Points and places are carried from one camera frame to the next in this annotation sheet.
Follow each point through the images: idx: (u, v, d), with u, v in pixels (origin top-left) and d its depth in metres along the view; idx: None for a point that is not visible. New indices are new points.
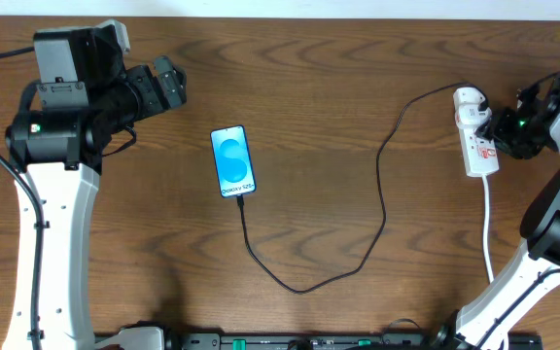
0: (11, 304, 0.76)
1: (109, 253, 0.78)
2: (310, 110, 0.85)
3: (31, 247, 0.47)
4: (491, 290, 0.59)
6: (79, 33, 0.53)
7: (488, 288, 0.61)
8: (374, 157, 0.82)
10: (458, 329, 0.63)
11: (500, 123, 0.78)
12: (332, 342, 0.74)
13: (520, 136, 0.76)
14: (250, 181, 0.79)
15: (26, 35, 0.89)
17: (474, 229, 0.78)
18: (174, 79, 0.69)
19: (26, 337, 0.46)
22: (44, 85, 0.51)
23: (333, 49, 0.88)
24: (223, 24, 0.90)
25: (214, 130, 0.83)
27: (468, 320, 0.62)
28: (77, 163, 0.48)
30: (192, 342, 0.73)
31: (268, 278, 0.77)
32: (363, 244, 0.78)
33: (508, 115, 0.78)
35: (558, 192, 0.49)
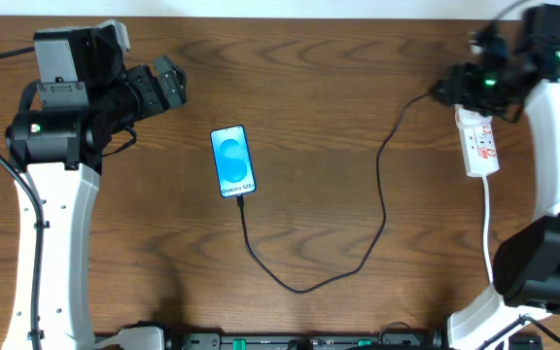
0: (11, 304, 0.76)
1: (109, 253, 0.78)
2: (310, 110, 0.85)
3: (31, 247, 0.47)
4: (480, 311, 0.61)
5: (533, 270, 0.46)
6: (79, 33, 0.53)
7: (474, 307, 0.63)
8: (374, 157, 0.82)
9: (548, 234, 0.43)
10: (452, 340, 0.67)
11: (461, 85, 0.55)
12: (332, 342, 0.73)
13: (489, 99, 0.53)
14: (250, 180, 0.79)
15: (25, 35, 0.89)
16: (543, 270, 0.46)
17: (474, 229, 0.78)
18: (174, 79, 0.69)
19: (26, 337, 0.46)
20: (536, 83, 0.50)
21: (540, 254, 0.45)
22: (44, 85, 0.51)
23: (332, 49, 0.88)
24: (223, 24, 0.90)
25: (214, 130, 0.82)
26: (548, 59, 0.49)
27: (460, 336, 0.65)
28: (77, 163, 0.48)
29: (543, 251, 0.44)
30: (192, 342, 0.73)
31: (268, 278, 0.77)
32: (363, 244, 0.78)
33: (469, 72, 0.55)
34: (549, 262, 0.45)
35: (529, 263, 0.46)
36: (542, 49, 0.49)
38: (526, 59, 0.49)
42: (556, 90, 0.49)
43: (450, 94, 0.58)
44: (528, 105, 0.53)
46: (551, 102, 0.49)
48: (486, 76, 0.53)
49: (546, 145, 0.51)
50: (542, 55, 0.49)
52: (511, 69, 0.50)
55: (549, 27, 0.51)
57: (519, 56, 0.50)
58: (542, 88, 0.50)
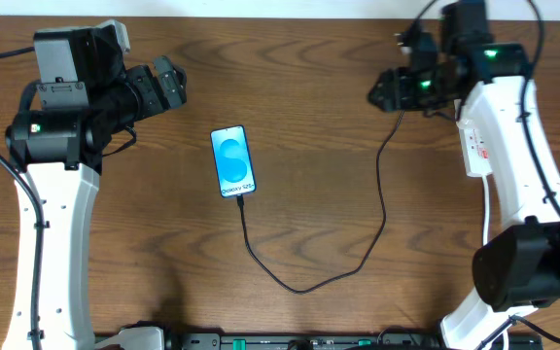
0: (11, 304, 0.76)
1: (109, 253, 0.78)
2: (310, 110, 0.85)
3: (31, 247, 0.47)
4: (471, 315, 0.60)
5: (515, 279, 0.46)
6: (79, 33, 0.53)
7: (464, 310, 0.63)
8: (374, 157, 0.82)
9: (519, 243, 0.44)
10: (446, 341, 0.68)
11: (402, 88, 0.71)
12: (332, 342, 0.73)
13: (427, 97, 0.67)
14: (250, 180, 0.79)
15: (25, 35, 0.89)
16: (524, 276, 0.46)
17: (473, 229, 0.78)
18: (174, 78, 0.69)
19: (26, 337, 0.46)
20: (474, 85, 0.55)
21: (517, 261, 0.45)
22: (44, 85, 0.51)
23: (332, 49, 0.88)
24: (223, 24, 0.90)
25: (214, 130, 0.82)
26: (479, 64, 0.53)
27: (452, 339, 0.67)
28: (77, 163, 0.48)
29: (519, 259, 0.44)
30: (192, 342, 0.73)
31: (268, 278, 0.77)
32: (363, 244, 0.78)
33: (404, 76, 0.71)
34: (528, 267, 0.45)
35: (509, 272, 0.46)
36: (473, 52, 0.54)
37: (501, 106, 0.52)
38: (459, 61, 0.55)
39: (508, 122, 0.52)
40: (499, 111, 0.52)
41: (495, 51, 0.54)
42: (493, 91, 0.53)
43: (392, 95, 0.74)
44: (472, 110, 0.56)
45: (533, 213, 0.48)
46: (489, 104, 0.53)
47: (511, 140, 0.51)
48: (424, 78, 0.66)
49: (498, 149, 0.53)
50: (472, 59, 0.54)
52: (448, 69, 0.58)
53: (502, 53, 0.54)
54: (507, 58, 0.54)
55: (471, 26, 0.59)
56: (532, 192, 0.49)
57: (453, 57, 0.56)
58: (479, 89, 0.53)
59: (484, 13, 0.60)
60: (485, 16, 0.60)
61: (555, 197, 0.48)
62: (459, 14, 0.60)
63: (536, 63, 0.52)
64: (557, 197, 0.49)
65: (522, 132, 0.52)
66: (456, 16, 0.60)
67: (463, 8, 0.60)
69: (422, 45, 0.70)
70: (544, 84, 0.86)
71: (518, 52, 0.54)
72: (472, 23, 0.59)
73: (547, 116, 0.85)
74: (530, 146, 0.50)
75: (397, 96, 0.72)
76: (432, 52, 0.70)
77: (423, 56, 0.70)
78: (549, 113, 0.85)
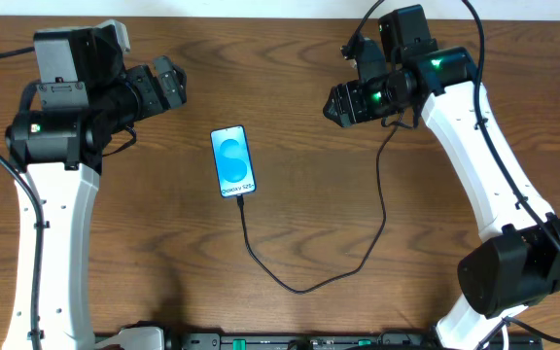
0: (11, 304, 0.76)
1: (109, 253, 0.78)
2: (310, 110, 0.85)
3: (31, 247, 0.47)
4: (463, 319, 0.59)
5: (503, 289, 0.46)
6: (79, 33, 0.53)
7: (455, 314, 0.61)
8: (374, 157, 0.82)
9: (501, 254, 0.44)
10: (442, 342, 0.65)
11: (356, 101, 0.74)
12: (332, 342, 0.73)
13: (380, 107, 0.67)
14: (250, 180, 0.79)
15: (26, 35, 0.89)
16: (510, 285, 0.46)
17: (473, 229, 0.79)
18: (174, 78, 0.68)
19: (26, 337, 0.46)
20: (426, 96, 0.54)
21: (503, 272, 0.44)
22: (44, 85, 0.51)
23: (332, 49, 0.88)
24: (223, 24, 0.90)
25: (214, 130, 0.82)
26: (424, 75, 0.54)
27: (447, 342, 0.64)
28: (77, 163, 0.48)
29: (504, 269, 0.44)
30: (192, 342, 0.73)
31: (268, 278, 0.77)
32: (363, 244, 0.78)
33: (355, 89, 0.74)
34: (513, 276, 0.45)
35: (496, 285, 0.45)
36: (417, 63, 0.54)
37: (456, 116, 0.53)
38: (406, 75, 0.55)
39: (467, 130, 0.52)
40: (454, 122, 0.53)
41: (439, 59, 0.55)
42: (442, 102, 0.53)
43: (347, 109, 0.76)
44: (428, 122, 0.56)
45: (507, 221, 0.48)
46: (442, 115, 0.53)
47: (472, 149, 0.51)
48: (375, 89, 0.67)
49: (462, 159, 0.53)
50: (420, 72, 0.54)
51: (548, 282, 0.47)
52: (397, 84, 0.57)
53: (447, 61, 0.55)
54: (452, 64, 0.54)
55: (410, 36, 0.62)
56: (504, 199, 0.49)
57: (400, 72, 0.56)
58: (432, 100, 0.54)
59: (423, 19, 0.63)
60: (424, 21, 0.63)
61: (528, 201, 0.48)
62: (399, 25, 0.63)
63: (482, 66, 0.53)
64: (530, 200, 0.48)
65: (483, 140, 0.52)
66: (395, 26, 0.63)
67: (402, 17, 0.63)
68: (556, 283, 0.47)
69: (366, 54, 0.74)
70: (544, 84, 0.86)
71: (464, 54, 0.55)
72: (411, 32, 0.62)
73: (548, 116, 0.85)
74: (494, 153, 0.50)
75: (353, 111, 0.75)
76: (376, 59, 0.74)
77: (369, 65, 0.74)
78: (549, 113, 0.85)
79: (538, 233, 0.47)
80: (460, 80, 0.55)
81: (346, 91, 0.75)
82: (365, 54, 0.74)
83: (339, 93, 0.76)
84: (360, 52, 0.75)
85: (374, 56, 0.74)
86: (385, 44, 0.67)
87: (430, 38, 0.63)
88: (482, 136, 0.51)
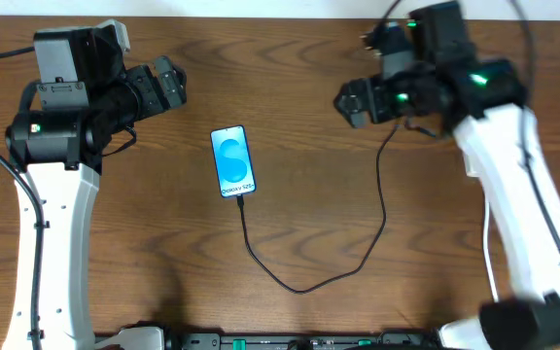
0: (12, 304, 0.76)
1: (109, 253, 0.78)
2: (310, 110, 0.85)
3: (31, 247, 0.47)
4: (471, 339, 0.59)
5: None
6: (79, 33, 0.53)
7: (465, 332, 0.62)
8: (374, 157, 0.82)
9: (541, 328, 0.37)
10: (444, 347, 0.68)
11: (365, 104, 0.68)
12: (332, 342, 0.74)
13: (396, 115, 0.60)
14: (250, 180, 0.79)
15: (26, 35, 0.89)
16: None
17: (473, 229, 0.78)
18: (174, 79, 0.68)
19: (26, 337, 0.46)
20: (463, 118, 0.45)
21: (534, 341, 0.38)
22: (44, 85, 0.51)
23: (333, 49, 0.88)
24: (222, 24, 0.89)
25: (214, 130, 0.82)
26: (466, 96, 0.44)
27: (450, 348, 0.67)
28: (77, 163, 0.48)
29: (538, 341, 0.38)
30: (192, 342, 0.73)
31: (268, 278, 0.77)
32: (363, 244, 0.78)
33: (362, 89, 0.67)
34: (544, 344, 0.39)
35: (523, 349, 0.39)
36: (456, 80, 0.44)
37: (507, 156, 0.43)
38: (440, 91, 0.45)
39: (511, 167, 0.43)
40: (503, 161, 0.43)
41: (484, 76, 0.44)
42: (489, 134, 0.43)
43: None
44: (462, 144, 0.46)
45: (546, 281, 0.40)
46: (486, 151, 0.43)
47: (519, 198, 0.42)
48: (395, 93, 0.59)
49: (502, 203, 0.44)
50: (460, 91, 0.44)
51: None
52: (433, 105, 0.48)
53: (492, 77, 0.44)
54: (500, 82, 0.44)
55: (446, 37, 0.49)
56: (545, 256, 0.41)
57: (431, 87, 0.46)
58: (472, 124, 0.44)
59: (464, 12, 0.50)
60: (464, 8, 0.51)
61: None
62: (436, 20, 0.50)
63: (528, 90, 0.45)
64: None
65: (531, 186, 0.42)
66: (431, 21, 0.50)
67: (439, 10, 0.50)
68: None
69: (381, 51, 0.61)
70: (545, 84, 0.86)
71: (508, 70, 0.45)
72: (450, 32, 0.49)
73: (548, 116, 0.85)
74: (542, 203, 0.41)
75: None
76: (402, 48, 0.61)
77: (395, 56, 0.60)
78: (550, 114, 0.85)
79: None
80: (505, 99, 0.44)
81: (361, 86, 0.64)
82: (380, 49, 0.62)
83: (356, 89, 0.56)
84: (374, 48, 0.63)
85: (393, 49, 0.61)
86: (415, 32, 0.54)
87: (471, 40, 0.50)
88: (528, 178, 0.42)
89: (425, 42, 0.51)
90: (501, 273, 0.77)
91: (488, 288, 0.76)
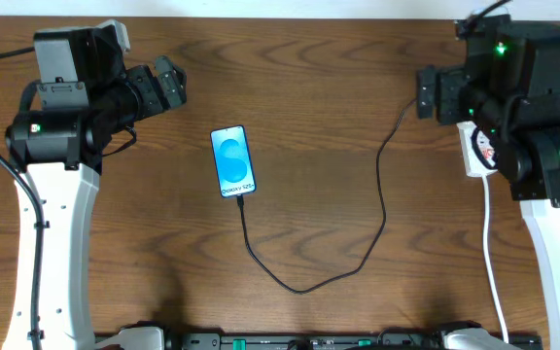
0: (11, 304, 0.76)
1: (109, 253, 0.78)
2: (311, 110, 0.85)
3: (32, 247, 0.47)
4: None
5: None
6: (79, 33, 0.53)
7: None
8: (374, 157, 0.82)
9: None
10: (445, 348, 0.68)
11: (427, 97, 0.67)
12: (332, 342, 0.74)
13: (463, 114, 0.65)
14: (250, 181, 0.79)
15: (26, 35, 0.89)
16: None
17: (474, 229, 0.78)
18: (174, 79, 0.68)
19: (26, 337, 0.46)
20: (538, 187, 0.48)
21: None
22: (44, 85, 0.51)
23: (332, 49, 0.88)
24: (222, 25, 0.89)
25: (214, 130, 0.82)
26: (551, 174, 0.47)
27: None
28: (77, 163, 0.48)
29: None
30: (192, 342, 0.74)
31: (268, 278, 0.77)
32: (363, 243, 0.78)
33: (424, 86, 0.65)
34: None
35: None
36: (543, 157, 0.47)
37: None
38: (522, 158, 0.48)
39: None
40: None
41: None
42: (555, 221, 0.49)
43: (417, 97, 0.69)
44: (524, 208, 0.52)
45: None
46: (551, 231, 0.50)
47: None
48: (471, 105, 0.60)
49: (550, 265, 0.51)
50: (543, 167, 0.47)
51: None
52: (506, 159, 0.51)
53: None
54: None
55: (542, 85, 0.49)
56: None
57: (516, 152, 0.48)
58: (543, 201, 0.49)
59: None
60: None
61: None
62: (538, 62, 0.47)
63: None
64: None
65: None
66: (532, 60, 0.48)
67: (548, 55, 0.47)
68: None
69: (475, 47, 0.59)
70: None
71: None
72: (548, 81, 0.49)
73: None
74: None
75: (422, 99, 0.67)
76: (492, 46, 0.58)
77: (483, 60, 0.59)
78: None
79: None
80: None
81: (430, 85, 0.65)
82: (472, 43, 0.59)
83: (428, 81, 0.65)
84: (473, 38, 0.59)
85: (486, 54, 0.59)
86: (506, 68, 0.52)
87: None
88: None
89: (512, 78, 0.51)
90: (501, 273, 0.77)
91: (488, 288, 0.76)
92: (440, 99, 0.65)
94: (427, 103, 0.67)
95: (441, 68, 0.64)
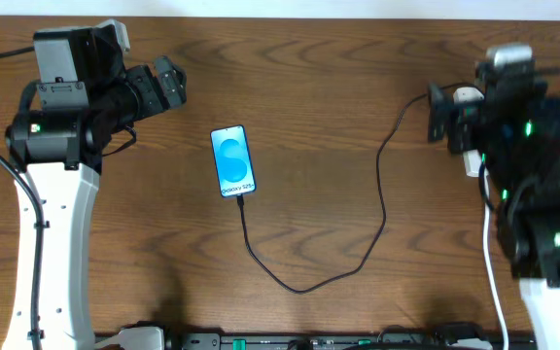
0: (11, 304, 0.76)
1: (109, 253, 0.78)
2: (310, 110, 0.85)
3: (31, 247, 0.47)
4: None
5: None
6: (79, 33, 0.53)
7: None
8: (374, 157, 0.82)
9: None
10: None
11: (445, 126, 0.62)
12: (332, 342, 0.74)
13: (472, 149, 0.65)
14: (250, 180, 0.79)
15: (26, 35, 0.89)
16: None
17: (473, 229, 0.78)
18: (174, 79, 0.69)
19: (26, 337, 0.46)
20: (535, 273, 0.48)
21: None
22: (44, 85, 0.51)
23: (333, 49, 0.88)
24: (222, 24, 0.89)
25: (214, 130, 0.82)
26: (549, 265, 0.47)
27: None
28: (77, 163, 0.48)
29: None
30: (192, 342, 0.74)
31: (268, 278, 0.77)
32: (363, 243, 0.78)
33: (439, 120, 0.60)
34: None
35: None
36: (544, 249, 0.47)
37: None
38: (521, 240, 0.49)
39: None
40: None
41: None
42: (555, 299, 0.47)
43: (437, 130, 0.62)
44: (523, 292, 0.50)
45: None
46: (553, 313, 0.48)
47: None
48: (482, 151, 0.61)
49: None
50: (542, 261, 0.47)
51: None
52: (508, 236, 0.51)
53: None
54: None
55: (559, 178, 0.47)
56: None
57: (519, 232, 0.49)
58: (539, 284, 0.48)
59: None
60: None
61: None
62: None
63: None
64: None
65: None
66: (555, 157, 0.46)
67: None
68: None
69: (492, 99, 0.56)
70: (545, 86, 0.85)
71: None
72: None
73: None
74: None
75: (439, 129, 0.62)
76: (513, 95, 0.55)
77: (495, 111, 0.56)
78: None
79: None
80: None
81: (445, 122, 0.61)
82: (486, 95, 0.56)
83: (443, 116, 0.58)
84: (506, 83, 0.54)
85: (504, 104, 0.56)
86: (524, 145, 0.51)
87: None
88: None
89: (532, 159, 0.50)
90: (501, 273, 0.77)
91: (488, 288, 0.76)
92: (456, 133, 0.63)
94: (439, 134, 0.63)
95: (458, 104, 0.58)
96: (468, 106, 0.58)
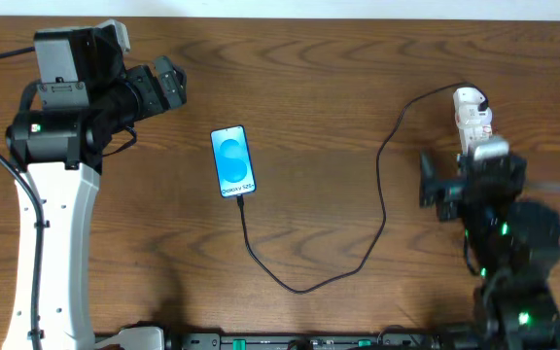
0: (11, 304, 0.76)
1: (110, 253, 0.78)
2: (310, 110, 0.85)
3: (32, 247, 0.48)
4: None
5: None
6: (79, 33, 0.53)
7: None
8: (374, 157, 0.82)
9: None
10: None
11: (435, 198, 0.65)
12: (332, 342, 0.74)
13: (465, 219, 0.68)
14: (250, 181, 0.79)
15: (26, 35, 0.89)
16: None
17: None
18: (174, 79, 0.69)
19: (26, 337, 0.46)
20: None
21: None
22: (44, 85, 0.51)
23: (332, 49, 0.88)
24: (222, 25, 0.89)
25: (214, 130, 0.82)
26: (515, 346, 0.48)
27: None
28: (77, 163, 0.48)
29: None
30: (192, 342, 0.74)
31: (268, 278, 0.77)
32: (363, 243, 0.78)
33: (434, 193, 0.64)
34: None
35: None
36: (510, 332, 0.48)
37: None
38: (491, 323, 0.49)
39: None
40: None
41: (530, 317, 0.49)
42: None
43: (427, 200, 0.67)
44: None
45: None
46: None
47: None
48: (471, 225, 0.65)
49: None
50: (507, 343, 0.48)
51: None
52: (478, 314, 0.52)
53: (538, 322, 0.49)
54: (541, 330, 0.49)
55: (530, 273, 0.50)
56: None
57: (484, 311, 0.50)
58: None
59: (554, 260, 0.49)
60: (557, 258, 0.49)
61: None
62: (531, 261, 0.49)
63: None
64: None
65: None
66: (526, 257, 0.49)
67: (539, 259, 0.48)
68: None
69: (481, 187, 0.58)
70: (544, 86, 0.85)
71: (556, 315, 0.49)
72: (535, 269, 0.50)
73: (548, 117, 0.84)
74: None
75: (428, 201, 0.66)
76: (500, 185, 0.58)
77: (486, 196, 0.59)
78: (550, 113, 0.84)
79: None
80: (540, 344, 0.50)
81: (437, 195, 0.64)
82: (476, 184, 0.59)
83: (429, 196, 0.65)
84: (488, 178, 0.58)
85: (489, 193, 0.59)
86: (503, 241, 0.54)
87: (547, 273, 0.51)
88: None
89: (507, 254, 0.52)
90: None
91: None
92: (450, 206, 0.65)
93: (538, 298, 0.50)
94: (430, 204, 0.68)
95: (445, 185, 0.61)
96: (454, 187, 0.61)
